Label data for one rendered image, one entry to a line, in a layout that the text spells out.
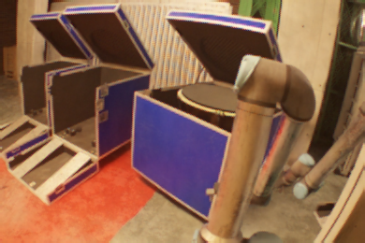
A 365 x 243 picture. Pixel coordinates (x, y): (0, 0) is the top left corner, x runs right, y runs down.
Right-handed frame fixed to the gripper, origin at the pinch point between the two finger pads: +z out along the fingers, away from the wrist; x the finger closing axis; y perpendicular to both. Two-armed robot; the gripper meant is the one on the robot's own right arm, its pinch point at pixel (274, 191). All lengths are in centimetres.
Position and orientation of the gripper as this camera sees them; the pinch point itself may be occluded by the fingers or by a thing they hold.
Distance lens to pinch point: 159.3
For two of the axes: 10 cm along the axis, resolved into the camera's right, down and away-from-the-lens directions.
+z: -3.5, 6.7, 6.5
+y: 2.3, 7.4, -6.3
